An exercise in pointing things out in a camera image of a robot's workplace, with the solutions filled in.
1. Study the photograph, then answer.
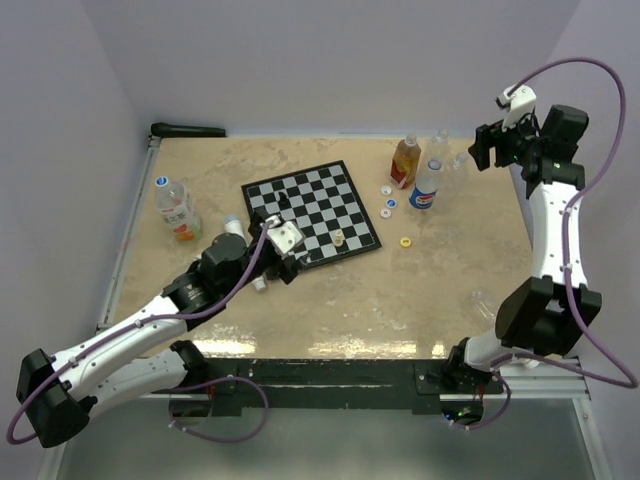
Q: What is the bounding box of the black chess piece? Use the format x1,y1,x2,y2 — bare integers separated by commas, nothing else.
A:
278,192,290,208

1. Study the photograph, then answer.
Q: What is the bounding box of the blue cap tea bottle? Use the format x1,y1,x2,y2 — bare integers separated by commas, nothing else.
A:
154,176,202,242

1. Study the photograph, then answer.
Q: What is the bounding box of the white tube bottle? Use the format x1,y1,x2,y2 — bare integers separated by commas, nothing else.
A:
224,215,267,292

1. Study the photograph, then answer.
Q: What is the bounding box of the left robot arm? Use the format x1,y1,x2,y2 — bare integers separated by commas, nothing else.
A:
6,208,305,448

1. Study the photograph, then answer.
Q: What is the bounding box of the clear crushed bottle right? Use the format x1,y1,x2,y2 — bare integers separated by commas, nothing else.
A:
470,289,499,320

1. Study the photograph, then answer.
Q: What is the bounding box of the black white chessboard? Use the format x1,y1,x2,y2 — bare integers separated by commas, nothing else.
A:
241,160,382,269

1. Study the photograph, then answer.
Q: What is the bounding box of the white chess piece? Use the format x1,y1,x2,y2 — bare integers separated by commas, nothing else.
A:
333,229,344,247

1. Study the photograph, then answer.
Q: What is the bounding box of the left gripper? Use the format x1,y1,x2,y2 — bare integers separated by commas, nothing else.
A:
222,208,308,297

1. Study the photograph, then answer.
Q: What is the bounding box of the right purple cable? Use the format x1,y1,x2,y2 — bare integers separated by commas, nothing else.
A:
492,57,640,389

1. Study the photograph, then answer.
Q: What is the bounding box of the black base frame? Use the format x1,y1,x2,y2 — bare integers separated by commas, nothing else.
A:
149,357,506,417

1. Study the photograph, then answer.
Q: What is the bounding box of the yellow cap clear bottle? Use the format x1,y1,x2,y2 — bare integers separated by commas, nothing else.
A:
443,150,471,191

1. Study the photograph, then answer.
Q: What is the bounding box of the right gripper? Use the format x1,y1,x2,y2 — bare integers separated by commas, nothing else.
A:
468,109,544,172

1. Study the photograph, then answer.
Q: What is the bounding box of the pepsi label bottle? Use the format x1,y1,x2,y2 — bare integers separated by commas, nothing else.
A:
409,158,442,210

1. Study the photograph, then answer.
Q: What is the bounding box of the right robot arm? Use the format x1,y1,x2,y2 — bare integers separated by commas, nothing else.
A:
441,105,602,393

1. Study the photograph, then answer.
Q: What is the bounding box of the amber drink bottle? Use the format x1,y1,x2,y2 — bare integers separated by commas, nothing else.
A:
390,133,422,189

